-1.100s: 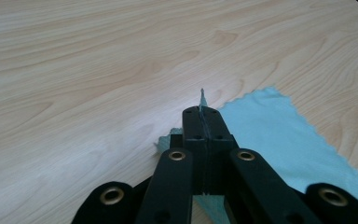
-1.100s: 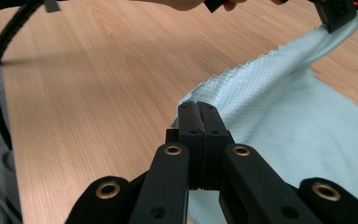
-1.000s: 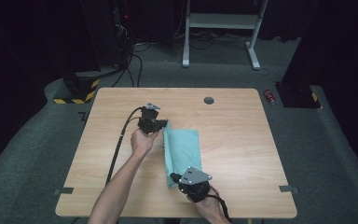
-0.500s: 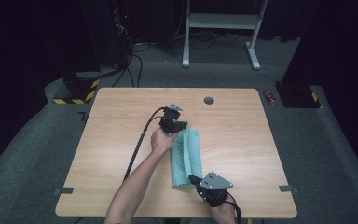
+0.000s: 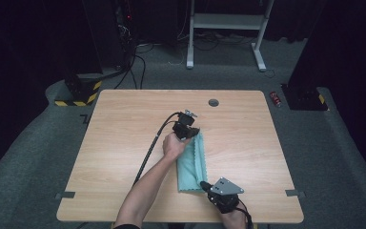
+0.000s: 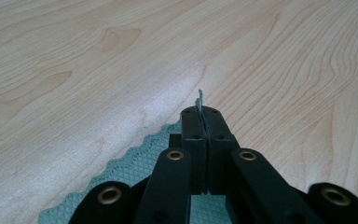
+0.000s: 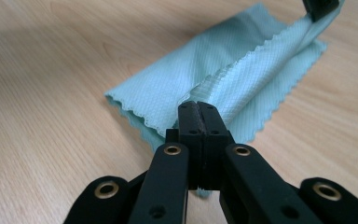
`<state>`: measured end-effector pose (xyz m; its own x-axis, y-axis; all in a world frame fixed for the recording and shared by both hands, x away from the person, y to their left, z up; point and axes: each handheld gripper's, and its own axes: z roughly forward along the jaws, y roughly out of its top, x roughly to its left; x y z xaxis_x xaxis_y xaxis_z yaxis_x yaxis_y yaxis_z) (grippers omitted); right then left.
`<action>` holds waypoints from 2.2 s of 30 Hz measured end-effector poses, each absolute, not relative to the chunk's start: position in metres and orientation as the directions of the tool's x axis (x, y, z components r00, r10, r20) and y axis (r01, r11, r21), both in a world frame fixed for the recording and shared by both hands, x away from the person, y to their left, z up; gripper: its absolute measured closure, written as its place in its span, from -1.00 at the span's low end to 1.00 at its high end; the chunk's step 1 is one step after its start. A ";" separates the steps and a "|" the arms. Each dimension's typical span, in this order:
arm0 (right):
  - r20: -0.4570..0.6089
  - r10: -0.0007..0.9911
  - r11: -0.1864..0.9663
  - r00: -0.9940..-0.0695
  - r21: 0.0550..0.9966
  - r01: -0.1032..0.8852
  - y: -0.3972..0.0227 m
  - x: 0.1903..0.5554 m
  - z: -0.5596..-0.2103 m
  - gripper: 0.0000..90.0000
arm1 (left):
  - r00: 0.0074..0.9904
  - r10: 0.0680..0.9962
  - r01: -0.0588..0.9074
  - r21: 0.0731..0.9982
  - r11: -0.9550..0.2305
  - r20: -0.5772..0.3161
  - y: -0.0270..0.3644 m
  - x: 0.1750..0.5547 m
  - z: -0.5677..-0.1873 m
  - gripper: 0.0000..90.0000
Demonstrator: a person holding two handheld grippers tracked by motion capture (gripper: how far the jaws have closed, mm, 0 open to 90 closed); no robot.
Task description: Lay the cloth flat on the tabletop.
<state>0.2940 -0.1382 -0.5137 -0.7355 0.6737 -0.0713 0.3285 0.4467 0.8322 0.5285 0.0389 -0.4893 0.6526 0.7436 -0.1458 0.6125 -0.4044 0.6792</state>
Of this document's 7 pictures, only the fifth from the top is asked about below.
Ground white metal stand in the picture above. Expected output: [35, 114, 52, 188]
[185, 0, 275, 73]

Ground grey tape strip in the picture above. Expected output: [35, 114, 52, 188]
[54, 191, 76, 200]
[284, 189, 306, 198]

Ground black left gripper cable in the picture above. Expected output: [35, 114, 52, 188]
[132, 111, 183, 187]

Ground dark equipment rack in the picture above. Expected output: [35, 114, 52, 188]
[81, 0, 135, 71]

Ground black floor cables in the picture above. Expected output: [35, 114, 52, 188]
[113, 44, 148, 91]

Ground teal cloth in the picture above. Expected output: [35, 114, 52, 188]
[175, 131, 210, 194]

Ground red can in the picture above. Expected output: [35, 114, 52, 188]
[269, 91, 283, 109]

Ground person's black sleeve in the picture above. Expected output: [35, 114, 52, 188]
[112, 223, 141, 229]

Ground person's left hand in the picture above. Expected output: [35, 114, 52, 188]
[162, 131, 192, 161]

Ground black curtain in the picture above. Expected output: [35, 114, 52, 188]
[287, 0, 366, 179]

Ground black yellow striped stand base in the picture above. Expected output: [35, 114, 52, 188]
[53, 73, 104, 108]

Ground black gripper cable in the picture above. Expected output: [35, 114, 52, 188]
[234, 198, 254, 229]
[132, 111, 183, 187]

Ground person's right hand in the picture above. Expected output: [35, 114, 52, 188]
[220, 207, 249, 229]

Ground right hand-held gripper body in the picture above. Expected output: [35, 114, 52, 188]
[207, 177, 246, 215]

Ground black stand base yellow mark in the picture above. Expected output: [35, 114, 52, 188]
[280, 83, 330, 112]

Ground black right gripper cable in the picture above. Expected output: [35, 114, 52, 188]
[234, 198, 254, 229]

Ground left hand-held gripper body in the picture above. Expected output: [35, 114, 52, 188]
[172, 109, 199, 142]

